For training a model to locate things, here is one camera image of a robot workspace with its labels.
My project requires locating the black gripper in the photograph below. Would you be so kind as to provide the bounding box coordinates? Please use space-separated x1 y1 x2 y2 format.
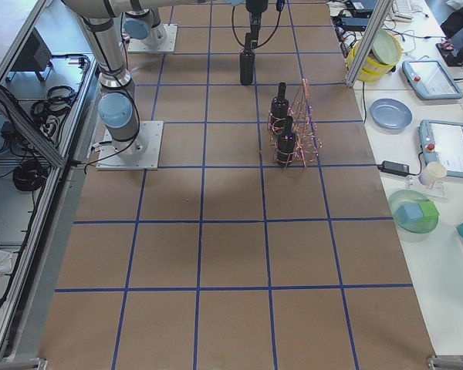
245 0 269 48

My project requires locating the dark glass wine bottle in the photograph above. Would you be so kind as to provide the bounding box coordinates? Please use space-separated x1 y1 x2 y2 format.
239 32 255 86

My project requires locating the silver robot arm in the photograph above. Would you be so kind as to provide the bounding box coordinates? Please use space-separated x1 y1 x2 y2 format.
64 1 192 157
121 0 269 49

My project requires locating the dark wine bottle in basket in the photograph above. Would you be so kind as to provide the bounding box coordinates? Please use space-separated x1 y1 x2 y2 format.
269 82 289 130

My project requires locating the yellow rimmed wooden steamer basket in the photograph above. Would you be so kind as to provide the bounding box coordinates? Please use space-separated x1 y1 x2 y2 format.
358 32 402 82

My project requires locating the pale green lid plate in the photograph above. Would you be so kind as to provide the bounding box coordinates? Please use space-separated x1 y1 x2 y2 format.
371 30 399 65

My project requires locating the blue plate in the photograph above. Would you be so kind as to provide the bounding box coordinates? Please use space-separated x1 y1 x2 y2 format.
370 98 413 132

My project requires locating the teach pendant tablet far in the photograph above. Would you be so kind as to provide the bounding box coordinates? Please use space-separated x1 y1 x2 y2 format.
401 60 463 100

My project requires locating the teach pendant tablet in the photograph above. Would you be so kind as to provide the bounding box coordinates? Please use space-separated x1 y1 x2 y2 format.
418 119 463 178
401 60 463 100

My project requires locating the black power adapter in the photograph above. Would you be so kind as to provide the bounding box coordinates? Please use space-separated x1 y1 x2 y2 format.
377 160 410 177

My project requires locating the teach pendant tablet near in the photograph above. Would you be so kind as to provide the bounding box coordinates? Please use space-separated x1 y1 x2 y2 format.
418 119 463 178

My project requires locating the white paper cup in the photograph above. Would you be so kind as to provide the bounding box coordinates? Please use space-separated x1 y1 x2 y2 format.
418 162 447 188

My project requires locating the green bowl with blocks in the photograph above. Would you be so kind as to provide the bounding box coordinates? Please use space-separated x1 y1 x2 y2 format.
388 190 440 234

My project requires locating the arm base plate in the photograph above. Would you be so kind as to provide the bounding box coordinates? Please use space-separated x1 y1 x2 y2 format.
128 24 178 54
96 121 164 170

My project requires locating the copper wire wine basket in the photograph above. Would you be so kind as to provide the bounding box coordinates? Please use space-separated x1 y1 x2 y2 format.
267 79 322 167

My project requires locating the aluminium frame post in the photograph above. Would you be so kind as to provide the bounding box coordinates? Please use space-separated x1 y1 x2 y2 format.
345 0 392 88

